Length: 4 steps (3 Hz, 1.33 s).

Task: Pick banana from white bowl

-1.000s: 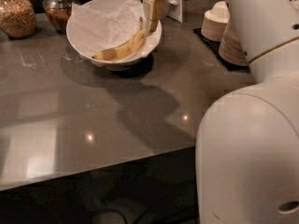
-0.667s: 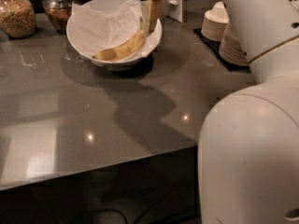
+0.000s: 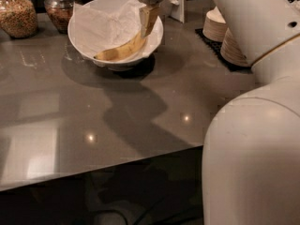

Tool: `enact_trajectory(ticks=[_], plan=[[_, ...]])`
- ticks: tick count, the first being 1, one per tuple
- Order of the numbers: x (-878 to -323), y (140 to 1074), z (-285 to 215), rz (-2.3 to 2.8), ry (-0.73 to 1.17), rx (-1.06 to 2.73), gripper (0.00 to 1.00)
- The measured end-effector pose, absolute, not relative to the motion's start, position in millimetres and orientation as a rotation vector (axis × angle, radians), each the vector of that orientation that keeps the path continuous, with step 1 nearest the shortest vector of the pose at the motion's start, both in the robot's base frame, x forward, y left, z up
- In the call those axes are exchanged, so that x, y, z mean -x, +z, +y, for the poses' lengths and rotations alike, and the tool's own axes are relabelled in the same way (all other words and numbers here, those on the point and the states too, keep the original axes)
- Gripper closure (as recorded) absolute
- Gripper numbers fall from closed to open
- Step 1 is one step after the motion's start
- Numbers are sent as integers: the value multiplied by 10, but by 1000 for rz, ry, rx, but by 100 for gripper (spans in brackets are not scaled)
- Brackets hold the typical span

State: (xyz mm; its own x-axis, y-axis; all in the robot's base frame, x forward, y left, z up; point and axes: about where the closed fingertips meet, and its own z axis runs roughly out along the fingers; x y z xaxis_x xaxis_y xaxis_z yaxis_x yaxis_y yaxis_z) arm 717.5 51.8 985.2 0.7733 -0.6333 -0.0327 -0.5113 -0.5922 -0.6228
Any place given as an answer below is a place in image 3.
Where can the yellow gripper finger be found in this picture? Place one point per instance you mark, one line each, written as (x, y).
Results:
(148, 17)

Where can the yellow banana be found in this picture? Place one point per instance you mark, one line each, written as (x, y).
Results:
(122, 52)

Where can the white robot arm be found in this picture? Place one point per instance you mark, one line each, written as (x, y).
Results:
(251, 151)

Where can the white bowl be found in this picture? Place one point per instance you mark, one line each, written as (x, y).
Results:
(151, 44)

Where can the white sign stand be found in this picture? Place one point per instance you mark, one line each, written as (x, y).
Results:
(175, 9)

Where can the white paper liner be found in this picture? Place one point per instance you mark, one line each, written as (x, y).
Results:
(103, 24)

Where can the left stack of paper bowls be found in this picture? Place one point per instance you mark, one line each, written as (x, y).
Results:
(215, 26)

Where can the stack of paper bowls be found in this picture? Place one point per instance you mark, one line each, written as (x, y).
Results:
(231, 52)
(215, 26)

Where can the black rubber mat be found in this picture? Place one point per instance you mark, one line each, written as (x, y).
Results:
(216, 47)

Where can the right stack of paper bowls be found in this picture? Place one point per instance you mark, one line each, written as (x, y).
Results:
(231, 52)

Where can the glass jar of granola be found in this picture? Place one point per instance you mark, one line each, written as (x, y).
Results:
(60, 12)

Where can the glass jar of cereal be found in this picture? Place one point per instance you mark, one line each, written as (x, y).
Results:
(18, 18)

